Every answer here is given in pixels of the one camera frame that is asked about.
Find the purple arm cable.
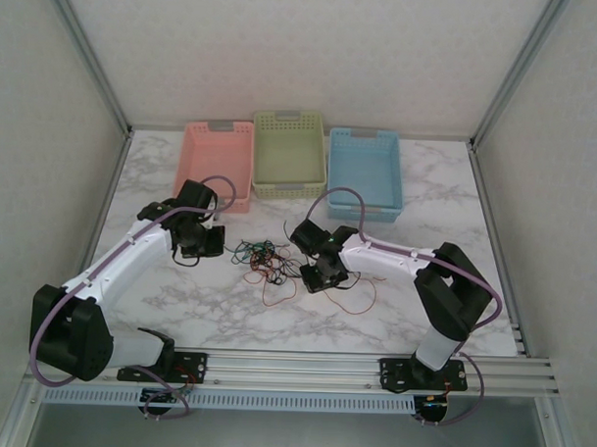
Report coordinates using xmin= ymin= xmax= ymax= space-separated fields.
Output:
xmin=25 ymin=169 xmax=237 ymax=424
xmin=298 ymin=184 xmax=508 ymax=430

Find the red thin wire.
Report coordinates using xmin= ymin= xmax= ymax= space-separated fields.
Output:
xmin=240 ymin=250 xmax=298 ymax=308

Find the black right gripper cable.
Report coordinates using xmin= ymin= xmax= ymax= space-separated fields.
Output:
xmin=332 ymin=272 xmax=363 ymax=292

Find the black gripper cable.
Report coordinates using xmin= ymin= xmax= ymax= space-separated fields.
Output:
xmin=332 ymin=272 xmax=363 ymax=292
xmin=171 ymin=247 xmax=205 ymax=270

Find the aluminium table back rail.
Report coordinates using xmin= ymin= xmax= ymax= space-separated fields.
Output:
xmin=129 ymin=124 xmax=474 ymax=144

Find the dark green thin wire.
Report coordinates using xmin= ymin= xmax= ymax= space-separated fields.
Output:
xmin=230 ymin=238 xmax=263 ymax=266

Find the green plastic basket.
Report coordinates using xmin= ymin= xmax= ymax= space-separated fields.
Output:
xmin=249 ymin=107 xmax=331 ymax=202

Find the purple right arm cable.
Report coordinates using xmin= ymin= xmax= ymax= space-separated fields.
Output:
xmin=298 ymin=184 xmax=508 ymax=430

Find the small controller circuit board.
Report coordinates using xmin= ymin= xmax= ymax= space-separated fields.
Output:
xmin=416 ymin=393 xmax=451 ymax=418
xmin=141 ymin=387 xmax=186 ymax=408

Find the pink plastic basket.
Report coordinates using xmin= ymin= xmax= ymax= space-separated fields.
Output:
xmin=174 ymin=117 xmax=256 ymax=217

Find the aluminium frame corner post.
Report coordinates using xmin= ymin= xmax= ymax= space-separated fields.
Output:
xmin=39 ymin=0 xmax=139 ymax=136
xmin=469 ymin=0 xmax=575 ymax=152

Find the blue plastic basket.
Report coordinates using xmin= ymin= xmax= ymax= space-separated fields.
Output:
xmin=324 ymin=125 xmax=407 ymax=224

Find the orange thin wire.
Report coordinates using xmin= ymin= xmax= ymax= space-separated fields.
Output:
xmin=258 ymin=273 xmax=380 ymax=317

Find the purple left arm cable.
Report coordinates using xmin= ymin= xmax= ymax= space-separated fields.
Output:
xmin=25 ymin=169 xmax=237 ymax=424

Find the grey slotted cable duct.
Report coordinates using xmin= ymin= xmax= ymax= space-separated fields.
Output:
xmin=41 ymin=381 xmax=417 ymax=416

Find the aluminium mounting rail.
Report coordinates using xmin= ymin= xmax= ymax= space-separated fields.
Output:
xmin=25 ymin=339 xmax=563 ymax=401

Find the aluminium lower frame bar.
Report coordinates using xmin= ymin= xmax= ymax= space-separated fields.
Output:
xmin=530 ymin=398 xmax=571 ymax=447
xmin=0 ymin=379 xmax=47 ymax=447

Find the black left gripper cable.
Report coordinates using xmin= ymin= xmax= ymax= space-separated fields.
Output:
xmin=171 ymin=247 xmax=205 ymax=270

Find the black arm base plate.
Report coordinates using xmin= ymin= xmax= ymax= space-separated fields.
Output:
xmin=378 ymin=356 xmax=472 ymax=393
xmin=116 ymin=348 xmax=210 ymax=384

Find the teal green thin wire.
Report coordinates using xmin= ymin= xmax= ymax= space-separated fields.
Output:
xmin=252 ymin=237 xmax=282 ymax=263

